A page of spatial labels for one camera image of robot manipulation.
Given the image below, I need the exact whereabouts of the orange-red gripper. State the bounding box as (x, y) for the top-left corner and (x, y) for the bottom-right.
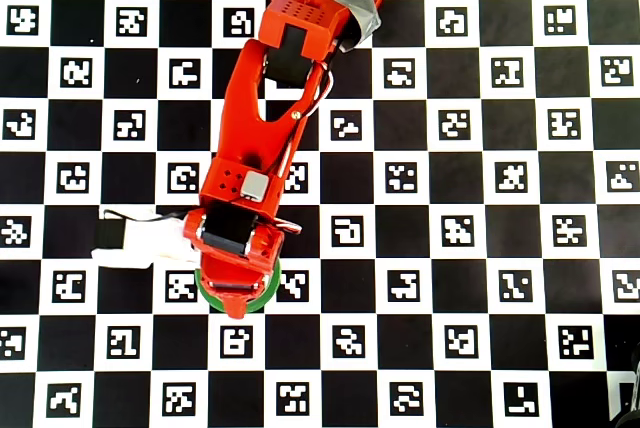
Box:
(198, 254), (280, 320)

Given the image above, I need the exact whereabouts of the small grey plastic box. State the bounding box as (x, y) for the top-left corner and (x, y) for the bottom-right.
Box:
(240, 171), (271, 200)

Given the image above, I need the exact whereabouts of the checkerboard marker mat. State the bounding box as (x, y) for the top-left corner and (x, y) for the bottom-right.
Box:
(0, 0), (640, 428)

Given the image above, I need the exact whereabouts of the green ring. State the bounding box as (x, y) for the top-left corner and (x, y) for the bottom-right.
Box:
(193, 258), (282, 315)

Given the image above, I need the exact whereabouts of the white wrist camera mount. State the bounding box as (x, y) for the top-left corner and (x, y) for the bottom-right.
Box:
(89, 206), (201, 269)

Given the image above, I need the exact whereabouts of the thin black camera cable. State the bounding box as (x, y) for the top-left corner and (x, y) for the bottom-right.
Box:
(112, 110), (304, 224)

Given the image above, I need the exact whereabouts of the grey duct tape wrap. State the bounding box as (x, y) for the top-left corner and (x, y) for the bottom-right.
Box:
(319, 0), (384, 52)

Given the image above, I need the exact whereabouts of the black camera stand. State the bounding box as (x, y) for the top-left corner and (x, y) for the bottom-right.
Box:
(610, 340), (640, 428)

